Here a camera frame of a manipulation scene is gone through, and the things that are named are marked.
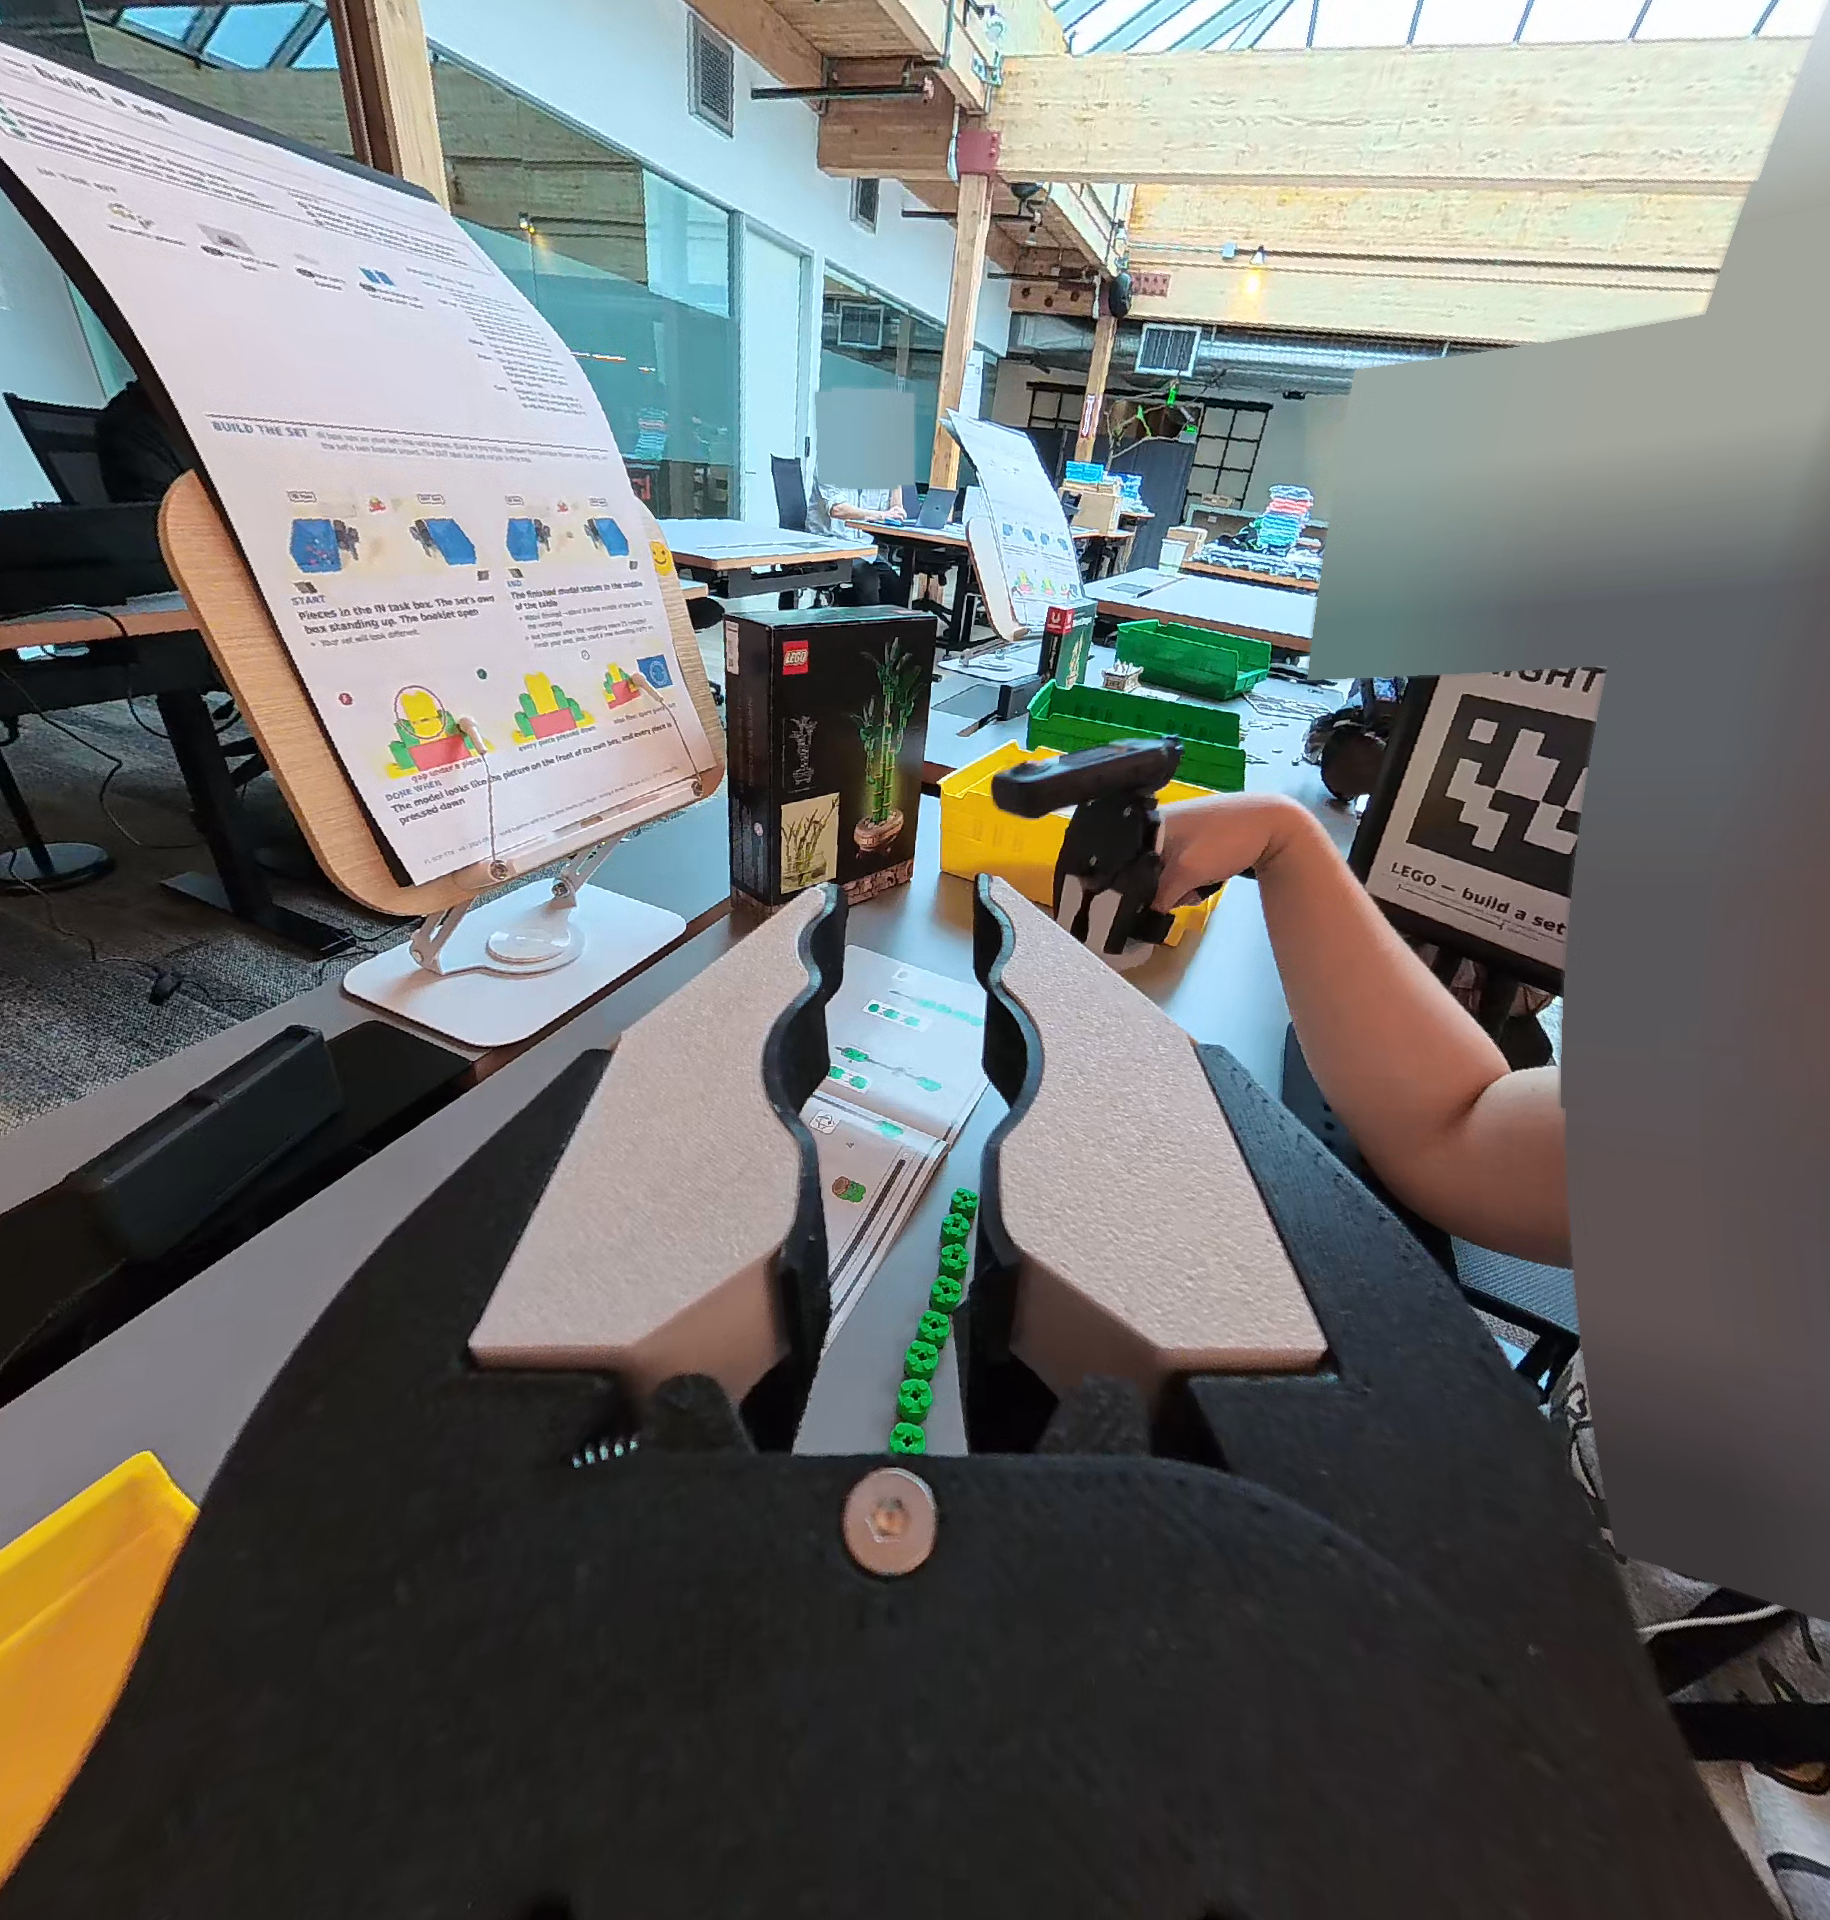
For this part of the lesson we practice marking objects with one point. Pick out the grey desk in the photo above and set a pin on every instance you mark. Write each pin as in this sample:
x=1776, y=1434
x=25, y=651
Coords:
x=182, y=1372

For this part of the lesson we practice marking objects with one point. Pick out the stack of coloured packets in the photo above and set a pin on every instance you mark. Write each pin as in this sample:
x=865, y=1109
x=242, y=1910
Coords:
x=1286, y=516

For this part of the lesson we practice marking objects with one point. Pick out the person's right hand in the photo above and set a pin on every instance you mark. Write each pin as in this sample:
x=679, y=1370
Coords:
x=1223, y=841

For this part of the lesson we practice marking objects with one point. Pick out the small black box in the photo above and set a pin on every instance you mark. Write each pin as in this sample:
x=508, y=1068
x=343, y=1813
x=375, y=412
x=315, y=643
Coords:
x=1013, y=702

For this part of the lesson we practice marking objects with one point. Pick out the small green plastic bin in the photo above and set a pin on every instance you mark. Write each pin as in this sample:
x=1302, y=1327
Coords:
x=1185, y=661

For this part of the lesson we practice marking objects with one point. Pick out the grey laptop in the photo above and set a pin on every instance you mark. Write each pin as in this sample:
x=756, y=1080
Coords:
x=933, y=506

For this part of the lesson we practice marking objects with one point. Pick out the dark standing desk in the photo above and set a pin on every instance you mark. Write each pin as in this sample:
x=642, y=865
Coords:
x=202, y=780

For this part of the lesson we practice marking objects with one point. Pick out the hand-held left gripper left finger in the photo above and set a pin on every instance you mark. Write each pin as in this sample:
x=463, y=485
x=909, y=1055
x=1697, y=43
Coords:
x=660, y=1185

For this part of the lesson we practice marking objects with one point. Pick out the person's printed clothing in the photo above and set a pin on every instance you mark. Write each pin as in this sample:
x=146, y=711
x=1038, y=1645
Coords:
x=1800, y=1831

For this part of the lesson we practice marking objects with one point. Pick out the yellow plastic bin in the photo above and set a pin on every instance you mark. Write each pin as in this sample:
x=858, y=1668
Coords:
x=47, y=1651
x=990, y=841

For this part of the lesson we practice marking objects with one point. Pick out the wooden book stand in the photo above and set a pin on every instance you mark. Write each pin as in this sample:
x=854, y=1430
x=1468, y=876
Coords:
x=285, y=751

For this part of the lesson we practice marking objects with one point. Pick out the black desk power box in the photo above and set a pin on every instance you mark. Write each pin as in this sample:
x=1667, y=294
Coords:
x=212, y=1140

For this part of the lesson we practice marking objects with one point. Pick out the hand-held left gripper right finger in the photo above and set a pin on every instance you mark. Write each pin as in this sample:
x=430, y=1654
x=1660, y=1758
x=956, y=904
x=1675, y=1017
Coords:
x=1157, y=1200

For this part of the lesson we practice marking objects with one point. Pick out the black bamboo toy set box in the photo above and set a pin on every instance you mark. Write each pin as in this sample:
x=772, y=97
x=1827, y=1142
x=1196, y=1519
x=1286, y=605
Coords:
x=825, y=751

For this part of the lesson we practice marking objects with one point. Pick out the person's right forearm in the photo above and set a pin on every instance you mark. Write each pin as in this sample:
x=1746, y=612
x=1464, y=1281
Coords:
x=1425, y=1111

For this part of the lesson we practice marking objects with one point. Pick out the background instruction board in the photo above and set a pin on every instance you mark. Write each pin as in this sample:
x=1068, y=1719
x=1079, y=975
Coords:
x=1020, y=526

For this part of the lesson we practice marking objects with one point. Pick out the black mesh chair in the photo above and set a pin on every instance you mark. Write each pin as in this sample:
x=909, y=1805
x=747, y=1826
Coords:
x=52, y=442

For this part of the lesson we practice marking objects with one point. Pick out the dark carton with red top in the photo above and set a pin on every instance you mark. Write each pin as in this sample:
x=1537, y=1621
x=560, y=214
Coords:
x=1068, y=646

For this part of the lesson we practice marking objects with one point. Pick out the black framed marker sign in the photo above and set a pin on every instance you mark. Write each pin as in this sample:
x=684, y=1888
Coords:
x=1485, y=810

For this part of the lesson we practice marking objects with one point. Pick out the wall air conditioner unit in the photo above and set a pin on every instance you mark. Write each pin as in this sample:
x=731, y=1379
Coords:
x=1167, y=349

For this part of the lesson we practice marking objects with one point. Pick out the row of green toy pieces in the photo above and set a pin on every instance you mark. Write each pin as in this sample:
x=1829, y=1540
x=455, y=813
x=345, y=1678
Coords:
x=933, y=1327

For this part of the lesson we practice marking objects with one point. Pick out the open instruction booklet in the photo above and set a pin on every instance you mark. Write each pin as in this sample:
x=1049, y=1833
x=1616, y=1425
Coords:
x=892, y=1080

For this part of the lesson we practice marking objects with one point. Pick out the large green plastic bin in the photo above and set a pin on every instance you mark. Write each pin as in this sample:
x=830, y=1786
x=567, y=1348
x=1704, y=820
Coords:
x=1127, y=727

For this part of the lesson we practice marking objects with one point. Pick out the printed instruction sheet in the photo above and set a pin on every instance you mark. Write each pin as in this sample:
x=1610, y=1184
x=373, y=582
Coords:
x=375, y=450

